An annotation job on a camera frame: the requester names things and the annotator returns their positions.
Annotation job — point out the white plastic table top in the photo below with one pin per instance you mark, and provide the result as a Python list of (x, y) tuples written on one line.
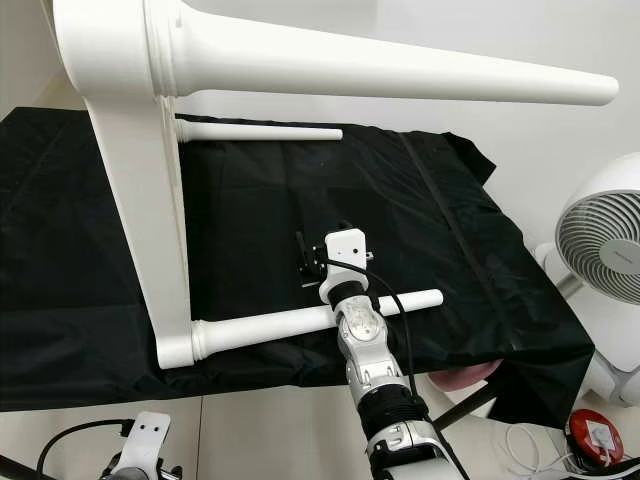
[(140, 200)]

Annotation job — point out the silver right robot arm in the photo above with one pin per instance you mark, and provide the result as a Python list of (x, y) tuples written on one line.
[(360, 335)]

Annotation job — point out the pink stool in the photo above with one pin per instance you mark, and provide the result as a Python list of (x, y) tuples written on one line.
[(465, 378)]

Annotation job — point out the black metal stand leg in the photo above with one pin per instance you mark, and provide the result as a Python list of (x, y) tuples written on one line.
[(15, 468), (470, 405)]

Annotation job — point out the black cloth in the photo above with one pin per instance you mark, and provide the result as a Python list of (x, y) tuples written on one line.
[(60, 250)]

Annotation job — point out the white standing fan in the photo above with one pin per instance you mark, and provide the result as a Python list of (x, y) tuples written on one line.
[(600, 240)]

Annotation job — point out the red round object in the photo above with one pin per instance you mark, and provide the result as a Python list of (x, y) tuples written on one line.
[(595, 440)]

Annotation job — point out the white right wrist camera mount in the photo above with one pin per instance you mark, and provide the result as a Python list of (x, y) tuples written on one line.
[(345, 245)]

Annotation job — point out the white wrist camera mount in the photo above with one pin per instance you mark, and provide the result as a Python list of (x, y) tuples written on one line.
[(345, 245), (148, 435)]

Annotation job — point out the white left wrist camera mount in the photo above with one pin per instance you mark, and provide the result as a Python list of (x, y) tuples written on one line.
[(148, 435)]

